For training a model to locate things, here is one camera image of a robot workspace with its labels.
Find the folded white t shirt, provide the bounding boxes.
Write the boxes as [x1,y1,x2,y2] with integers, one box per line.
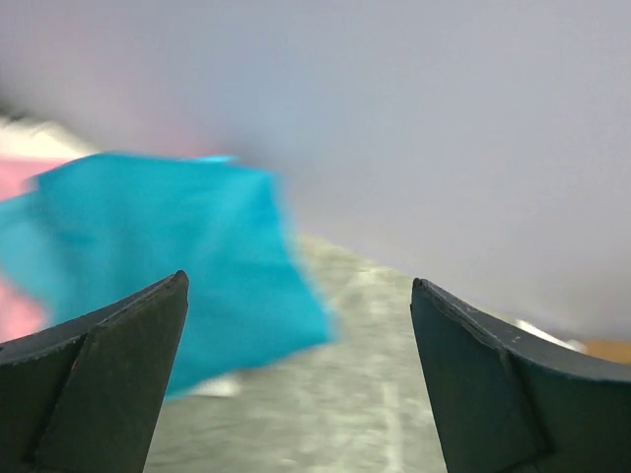
[1,115,100,161]

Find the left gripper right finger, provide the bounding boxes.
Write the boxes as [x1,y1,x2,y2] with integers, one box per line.
[410,279,630,473]

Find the folded pink t shirt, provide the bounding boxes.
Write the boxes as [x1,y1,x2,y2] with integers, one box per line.
[1,156,61,342]

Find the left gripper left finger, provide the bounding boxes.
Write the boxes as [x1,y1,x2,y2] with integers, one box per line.
[1,271,188,473]

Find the brown shorts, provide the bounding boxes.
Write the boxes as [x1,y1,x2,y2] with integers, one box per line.
[583,339,631,365]

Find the folded cyan t shirt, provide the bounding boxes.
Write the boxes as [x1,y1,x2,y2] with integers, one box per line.
[1,154,333,398]

